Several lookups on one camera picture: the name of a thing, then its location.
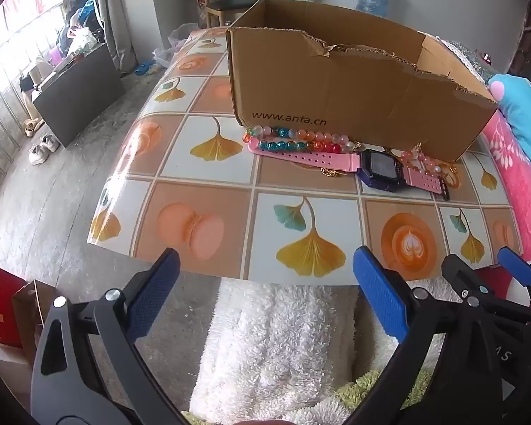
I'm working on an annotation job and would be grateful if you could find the grey curtain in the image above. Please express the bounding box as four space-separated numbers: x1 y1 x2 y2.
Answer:
88 0 136 74

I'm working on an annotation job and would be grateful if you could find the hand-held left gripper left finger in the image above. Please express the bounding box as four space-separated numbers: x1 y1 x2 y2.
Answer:
30 248 191 425

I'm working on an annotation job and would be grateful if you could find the light blue pillow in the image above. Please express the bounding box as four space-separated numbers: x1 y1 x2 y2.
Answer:
489 73 531 182

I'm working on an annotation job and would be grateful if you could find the metal window grille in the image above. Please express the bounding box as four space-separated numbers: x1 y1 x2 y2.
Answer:
0 0 93 178

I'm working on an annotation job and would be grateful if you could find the red paper bag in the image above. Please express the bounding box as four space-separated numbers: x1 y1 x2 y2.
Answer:
0 265 25 348

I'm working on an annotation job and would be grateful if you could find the grey glitter cloth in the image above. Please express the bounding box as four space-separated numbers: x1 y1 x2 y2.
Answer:
440 38 498 85

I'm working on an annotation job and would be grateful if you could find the pile of clothes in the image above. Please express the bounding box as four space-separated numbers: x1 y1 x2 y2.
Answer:
55 0 105 54

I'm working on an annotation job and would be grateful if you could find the green fluffy cloth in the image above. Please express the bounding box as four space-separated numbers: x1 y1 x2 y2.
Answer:
336 369 431 413

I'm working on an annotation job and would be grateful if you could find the pink bead bracelet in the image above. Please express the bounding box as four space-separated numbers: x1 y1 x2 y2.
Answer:
398 144 458 185

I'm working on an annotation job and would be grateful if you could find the dark grey cabinet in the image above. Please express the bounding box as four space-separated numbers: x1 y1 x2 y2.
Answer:
32 43 127 149

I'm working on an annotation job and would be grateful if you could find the multicoloured glass bead bracelet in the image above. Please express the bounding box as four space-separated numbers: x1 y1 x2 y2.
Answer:
243 125 350 153

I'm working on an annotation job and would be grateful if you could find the brown paper bag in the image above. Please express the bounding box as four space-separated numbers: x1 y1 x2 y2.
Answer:
12 280 56 364

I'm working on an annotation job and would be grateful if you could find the beige shoe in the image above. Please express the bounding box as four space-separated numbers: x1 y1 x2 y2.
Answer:
20 117 45 138

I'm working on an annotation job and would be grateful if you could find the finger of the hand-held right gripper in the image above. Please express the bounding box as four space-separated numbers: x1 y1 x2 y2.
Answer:
441 253 498 308
498 247 531 311

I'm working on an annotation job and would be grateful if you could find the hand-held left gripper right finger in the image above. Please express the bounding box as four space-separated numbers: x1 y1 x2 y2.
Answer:
343 245 502 425

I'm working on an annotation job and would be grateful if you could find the white fluffy blanket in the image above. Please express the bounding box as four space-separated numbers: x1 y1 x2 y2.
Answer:
190 274 426 425

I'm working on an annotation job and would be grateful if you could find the white plastic bag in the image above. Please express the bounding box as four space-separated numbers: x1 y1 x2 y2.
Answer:
153 22 193 70

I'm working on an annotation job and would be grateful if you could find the pink leaf print blanket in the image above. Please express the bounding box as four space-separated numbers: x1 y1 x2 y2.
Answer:
480 110 531 271

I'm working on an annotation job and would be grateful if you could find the pink strap digital watch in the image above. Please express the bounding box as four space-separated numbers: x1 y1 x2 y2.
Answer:
248 139 454 201

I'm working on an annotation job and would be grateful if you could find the torn cardboard box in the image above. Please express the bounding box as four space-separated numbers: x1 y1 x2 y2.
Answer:
225 0 498 163

